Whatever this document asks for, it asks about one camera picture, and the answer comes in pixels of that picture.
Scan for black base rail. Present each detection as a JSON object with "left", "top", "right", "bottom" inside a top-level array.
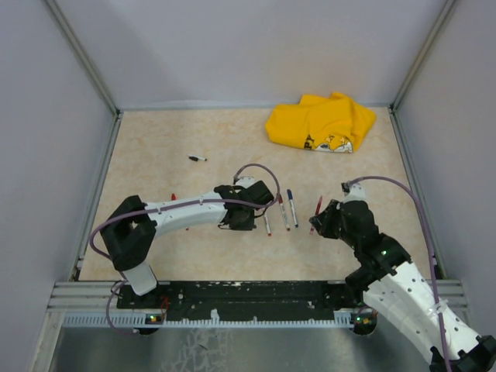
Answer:
[{"left": 117, "top": 281, "right": 365, "bottom": 322}]

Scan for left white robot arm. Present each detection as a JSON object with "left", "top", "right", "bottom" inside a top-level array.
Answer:
[{"left": 99, "top": 177, "right": 275, "bottom": 308}]

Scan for white pen red tip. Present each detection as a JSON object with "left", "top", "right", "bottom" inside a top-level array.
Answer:
[{"left": 263, "top": 214, "right": 272, "bottom": 236}]

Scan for white pen blue markings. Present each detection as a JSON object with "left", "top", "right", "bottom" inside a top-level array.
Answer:
[{"left": 278, "top": 202, "right": 291, "bottom": 231}]

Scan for black capped marker pen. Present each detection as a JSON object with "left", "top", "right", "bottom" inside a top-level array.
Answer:
[{"left": 188, "top": 154, "right": 208, "bottom": 162}]

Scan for dark red pen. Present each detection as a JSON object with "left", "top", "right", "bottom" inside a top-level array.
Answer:
[{"left": 309, "top": 195, "right": 323, "bottom": 235}]

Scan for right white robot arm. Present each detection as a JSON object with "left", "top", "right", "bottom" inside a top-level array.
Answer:
[{"left": 309, "top": 200, "right": 495, "bottom": 371}]

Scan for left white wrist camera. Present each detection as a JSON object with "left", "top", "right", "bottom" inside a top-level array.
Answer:
[{"left": 233, "top": 176, "right": 257, "bottom": 188}]

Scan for yellow folded t-shirt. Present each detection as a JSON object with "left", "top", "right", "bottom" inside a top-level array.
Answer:
[{"left": 265, "top": 91, "right": 377, "bottom": 153}]

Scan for white slotted cable duct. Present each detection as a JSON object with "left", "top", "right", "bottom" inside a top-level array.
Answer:
[{"left": 62, "top": 312, "right": 355, "bottom": 329}]

